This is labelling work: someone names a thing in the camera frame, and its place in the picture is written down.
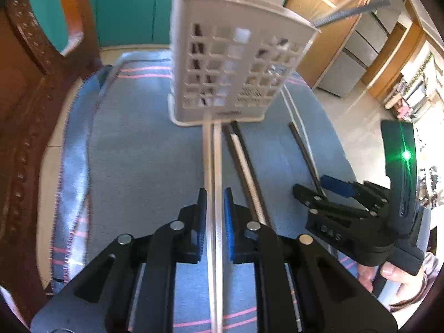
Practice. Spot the teal lower kitchen cabinets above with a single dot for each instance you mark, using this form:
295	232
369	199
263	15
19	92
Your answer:
138	7

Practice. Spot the distant chairs with clothes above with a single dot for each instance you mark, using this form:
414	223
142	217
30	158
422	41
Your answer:
412	97

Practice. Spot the wood framed glass door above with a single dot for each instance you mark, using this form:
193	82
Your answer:
312	41

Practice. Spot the carved wooden chair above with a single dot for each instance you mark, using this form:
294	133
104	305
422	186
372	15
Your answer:
24	128

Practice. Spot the white plastic utensil basket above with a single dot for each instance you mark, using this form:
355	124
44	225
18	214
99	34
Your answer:
236	59

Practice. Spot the person's right hand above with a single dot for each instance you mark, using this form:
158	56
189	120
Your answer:
392	272

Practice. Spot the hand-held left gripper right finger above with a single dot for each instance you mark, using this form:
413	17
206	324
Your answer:
229	229

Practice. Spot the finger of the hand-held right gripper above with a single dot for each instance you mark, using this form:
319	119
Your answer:
308	196
336	185

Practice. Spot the silver refrigerator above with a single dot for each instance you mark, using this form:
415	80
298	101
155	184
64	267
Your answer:
367	41

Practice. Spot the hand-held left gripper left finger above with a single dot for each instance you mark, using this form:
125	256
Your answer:
201	222

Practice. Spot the grey chopstick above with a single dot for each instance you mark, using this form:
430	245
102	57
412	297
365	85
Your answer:
347	13

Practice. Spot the beige chopstick pair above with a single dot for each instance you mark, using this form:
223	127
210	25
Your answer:
231	145

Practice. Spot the blue striped cloth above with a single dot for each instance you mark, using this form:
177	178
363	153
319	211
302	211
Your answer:
145	166

